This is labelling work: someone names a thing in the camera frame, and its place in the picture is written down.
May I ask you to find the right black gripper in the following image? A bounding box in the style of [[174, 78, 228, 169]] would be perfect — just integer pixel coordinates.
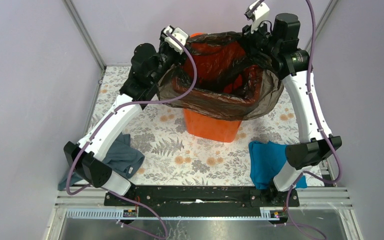
[[236, 17, 280, 57]]

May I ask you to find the black trash bag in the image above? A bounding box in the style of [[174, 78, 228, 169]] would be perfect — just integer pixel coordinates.
[[157, 31, 284, 121]]

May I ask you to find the orange plastic trash bin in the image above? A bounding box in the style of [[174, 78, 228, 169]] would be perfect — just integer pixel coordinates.
[[182, 32, 246, 143]]

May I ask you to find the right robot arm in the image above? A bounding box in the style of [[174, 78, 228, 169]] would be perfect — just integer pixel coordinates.
[[242, 13, 342, 206]]

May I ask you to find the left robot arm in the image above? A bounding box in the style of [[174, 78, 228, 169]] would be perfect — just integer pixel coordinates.
[[63, 25, 191, 206]]

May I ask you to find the floral patterned mat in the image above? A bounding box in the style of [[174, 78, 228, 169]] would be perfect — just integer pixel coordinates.
[[86, 65, 324, 187]]

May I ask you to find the grey-blue cloth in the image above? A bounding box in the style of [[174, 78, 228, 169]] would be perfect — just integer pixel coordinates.
[[69, 133, 145, 188]]

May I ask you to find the bright blue cloth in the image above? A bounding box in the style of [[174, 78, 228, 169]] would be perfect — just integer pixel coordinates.
[[248, 141, 308, 192]]

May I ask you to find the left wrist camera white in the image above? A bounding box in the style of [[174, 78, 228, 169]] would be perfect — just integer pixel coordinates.
[[162, 25, 190, 55]]

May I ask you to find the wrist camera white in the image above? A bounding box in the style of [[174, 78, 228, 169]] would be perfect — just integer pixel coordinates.
[[162, 25, 190, 55], [244, 0, 270, 34]]

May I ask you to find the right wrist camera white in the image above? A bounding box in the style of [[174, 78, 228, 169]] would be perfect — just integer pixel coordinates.
[[244, 0, 270, 34]]

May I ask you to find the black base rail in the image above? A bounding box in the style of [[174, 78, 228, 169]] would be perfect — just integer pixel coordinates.
[[104, 185, 300, 214]]

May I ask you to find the slotted metal cable duct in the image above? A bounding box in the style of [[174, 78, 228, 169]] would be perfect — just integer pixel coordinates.
[[66, 207, 281, 222]]

